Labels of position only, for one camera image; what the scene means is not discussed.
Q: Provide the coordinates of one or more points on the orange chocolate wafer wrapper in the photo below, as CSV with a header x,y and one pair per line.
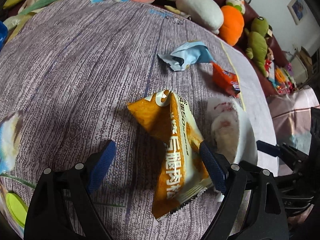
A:
x,y
227,81

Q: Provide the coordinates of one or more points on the orange carrot plush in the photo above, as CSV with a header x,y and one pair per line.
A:
x,y
233,24

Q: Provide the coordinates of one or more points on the framed wall picture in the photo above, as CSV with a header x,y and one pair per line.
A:
x,y
298,10

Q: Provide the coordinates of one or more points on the plaid checked bedsheet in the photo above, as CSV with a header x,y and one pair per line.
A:
x,y
291,117

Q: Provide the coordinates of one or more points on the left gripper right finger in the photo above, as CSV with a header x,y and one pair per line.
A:
x,y
214,169

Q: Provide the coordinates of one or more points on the olive green dinosaur plush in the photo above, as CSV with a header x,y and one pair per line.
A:
x,y
257,46

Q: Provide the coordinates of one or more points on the white goose plush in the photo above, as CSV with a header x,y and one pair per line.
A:
x,y
206,13

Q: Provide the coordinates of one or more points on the brown teddy bear red shirt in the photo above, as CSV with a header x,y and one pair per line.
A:
x,y
269,64

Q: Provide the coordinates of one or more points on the light blue wrapper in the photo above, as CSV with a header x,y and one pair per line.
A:
x,y
187,54

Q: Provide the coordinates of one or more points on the green white jelly cup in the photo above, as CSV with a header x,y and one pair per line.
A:
x,y
17,208

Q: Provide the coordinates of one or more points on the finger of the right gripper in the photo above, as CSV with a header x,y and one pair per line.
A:
x,y
268,148

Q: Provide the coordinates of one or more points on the cardboard boxes pile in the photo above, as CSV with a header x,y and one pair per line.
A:
x,y
305,68

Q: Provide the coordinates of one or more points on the dark red leather sofa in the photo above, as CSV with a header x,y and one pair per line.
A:
x,y
269,88

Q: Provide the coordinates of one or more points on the orange meat floss bread wrapper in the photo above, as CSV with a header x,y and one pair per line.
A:
x,y
167,117

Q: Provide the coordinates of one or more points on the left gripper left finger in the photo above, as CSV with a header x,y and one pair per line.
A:
x,y
98,165

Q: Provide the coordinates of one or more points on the grey purple tablecloth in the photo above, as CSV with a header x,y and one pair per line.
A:
x,y
72,70

